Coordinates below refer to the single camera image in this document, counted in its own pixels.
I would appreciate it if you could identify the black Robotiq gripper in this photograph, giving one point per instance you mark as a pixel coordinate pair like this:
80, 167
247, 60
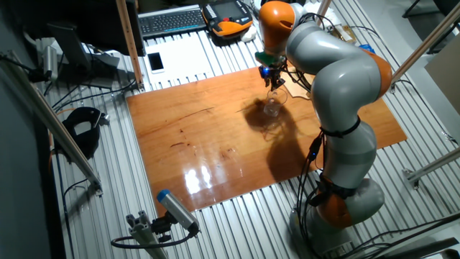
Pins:
270, 73

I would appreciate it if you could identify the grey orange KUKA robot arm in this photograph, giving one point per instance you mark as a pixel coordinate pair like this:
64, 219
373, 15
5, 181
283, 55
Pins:
345, 79

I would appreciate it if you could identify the wooden cup rack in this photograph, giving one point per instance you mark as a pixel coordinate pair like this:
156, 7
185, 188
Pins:
298, 90

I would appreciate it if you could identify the white cloth lump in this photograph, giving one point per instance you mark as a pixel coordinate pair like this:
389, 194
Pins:
248, 34

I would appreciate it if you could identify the orange black teach pendant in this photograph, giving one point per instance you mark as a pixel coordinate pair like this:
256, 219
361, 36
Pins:
227, 16

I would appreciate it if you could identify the brown cardboard piece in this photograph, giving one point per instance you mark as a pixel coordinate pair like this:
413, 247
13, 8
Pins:
345, 34

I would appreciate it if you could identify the large wooden board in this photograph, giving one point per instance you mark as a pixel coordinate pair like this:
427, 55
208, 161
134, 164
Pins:
201, 144

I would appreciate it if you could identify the blue plastic packet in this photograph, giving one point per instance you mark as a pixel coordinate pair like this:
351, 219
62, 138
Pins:
367, 48

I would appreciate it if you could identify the white printed paper sheet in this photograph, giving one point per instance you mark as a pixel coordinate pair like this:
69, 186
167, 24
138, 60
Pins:
179, 61

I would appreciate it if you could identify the white smartphone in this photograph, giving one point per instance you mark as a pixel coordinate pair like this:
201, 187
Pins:
156, 62

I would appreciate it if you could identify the black computer keyboard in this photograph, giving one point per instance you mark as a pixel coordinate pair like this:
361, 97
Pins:
169, 21

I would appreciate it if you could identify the black chair base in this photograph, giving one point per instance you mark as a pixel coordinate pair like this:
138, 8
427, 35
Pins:
413, 9

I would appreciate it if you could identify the grey panel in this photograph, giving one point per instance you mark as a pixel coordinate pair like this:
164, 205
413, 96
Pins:
445, 72

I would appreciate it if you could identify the black computer monitor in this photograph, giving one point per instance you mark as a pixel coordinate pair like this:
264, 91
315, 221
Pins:
90, 25

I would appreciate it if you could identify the black curved clamp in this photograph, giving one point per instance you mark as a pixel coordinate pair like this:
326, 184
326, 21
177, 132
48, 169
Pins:
84, 138

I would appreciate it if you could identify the aluminium frame post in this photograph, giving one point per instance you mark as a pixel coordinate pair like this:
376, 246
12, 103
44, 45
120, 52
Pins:
427, 39
323, 11

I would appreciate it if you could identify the brown frame post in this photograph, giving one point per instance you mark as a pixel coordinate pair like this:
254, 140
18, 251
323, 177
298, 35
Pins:
129, 43

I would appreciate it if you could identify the grey camera with blue cap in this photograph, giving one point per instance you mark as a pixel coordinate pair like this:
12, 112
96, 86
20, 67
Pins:
178, 210

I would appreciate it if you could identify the aluminium frame strut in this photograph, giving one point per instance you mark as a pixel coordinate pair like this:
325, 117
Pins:
435, 165
50, 122

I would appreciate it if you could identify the aluminium profile camera mount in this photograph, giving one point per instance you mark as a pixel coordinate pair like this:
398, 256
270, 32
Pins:
143, 234

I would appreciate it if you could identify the silver camera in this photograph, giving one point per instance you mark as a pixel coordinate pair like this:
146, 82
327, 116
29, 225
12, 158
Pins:
50, 63

